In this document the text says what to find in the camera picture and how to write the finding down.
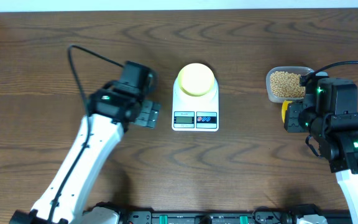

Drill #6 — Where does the white digital kitchen scale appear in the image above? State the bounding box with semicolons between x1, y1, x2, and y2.
172;78;219;132

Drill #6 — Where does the yellow measuring scoop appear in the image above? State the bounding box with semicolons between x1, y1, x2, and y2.
281;100;293;122

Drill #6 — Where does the black mounting rail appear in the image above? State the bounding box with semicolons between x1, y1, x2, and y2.
85;203;354;224

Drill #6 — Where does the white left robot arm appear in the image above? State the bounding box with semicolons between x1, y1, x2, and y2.
10;62;160;223

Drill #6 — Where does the pale yellow bowl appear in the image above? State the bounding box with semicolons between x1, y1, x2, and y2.
177;63;215;96

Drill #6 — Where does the clear container of soybeans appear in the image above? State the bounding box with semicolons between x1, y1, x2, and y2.
265;66;313;103

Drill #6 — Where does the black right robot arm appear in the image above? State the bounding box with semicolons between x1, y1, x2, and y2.
284;77;358;223

